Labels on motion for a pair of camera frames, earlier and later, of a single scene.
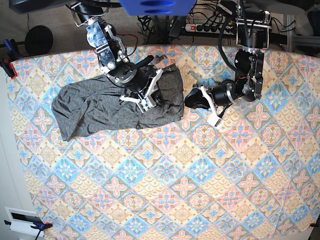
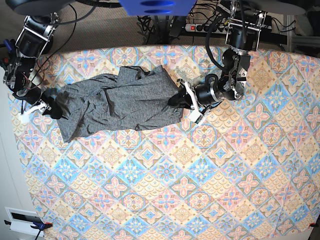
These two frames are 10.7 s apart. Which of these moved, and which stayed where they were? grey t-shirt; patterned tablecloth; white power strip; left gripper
Moved: left gripper
Stayed: grey t-shirt; white power strip; patterned tablecloth
